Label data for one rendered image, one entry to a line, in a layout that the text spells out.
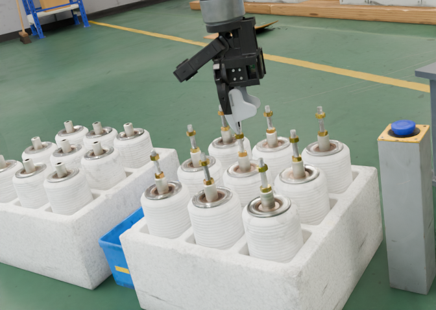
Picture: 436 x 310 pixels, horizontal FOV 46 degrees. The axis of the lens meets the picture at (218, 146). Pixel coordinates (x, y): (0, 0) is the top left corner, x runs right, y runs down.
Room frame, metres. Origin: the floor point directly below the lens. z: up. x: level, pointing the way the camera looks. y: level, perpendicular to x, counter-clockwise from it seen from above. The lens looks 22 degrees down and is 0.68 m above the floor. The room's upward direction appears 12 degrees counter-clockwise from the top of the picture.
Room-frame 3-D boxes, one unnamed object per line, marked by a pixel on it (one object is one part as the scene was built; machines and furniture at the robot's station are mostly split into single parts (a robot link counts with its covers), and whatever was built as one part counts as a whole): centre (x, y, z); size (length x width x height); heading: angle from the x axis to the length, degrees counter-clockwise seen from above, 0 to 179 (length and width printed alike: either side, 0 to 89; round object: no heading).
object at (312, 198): (0.86, -0.14, 0.16); 0.10 x 0.10 x 0.18
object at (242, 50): (0.93, -0.07, 0.48); 0.09 x 0.08 x 0.12; 71
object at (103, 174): (1.20, 0.29, 0.16); 0.10 x 0.10 x 0.18
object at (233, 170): (0.94, -0.04, 0.25); 0.08 x 0.08 x 0.01
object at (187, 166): (1.01, 0.05, 0.25); 0.08 x 0.08 x 0.01
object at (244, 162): (0.94, -0.04, 0.26); 0.02 x 0.02 x 0.03
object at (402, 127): (0.81, -0.32, 0.32); 0.04 x 0.04 x 0.02
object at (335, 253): (0.94, -0.04, 0.09); 0.39 x 0.39 x 0.18; 52
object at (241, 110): (0.91, -0.06, 0.38); 0.06 x 0.03 x 0.09; 71
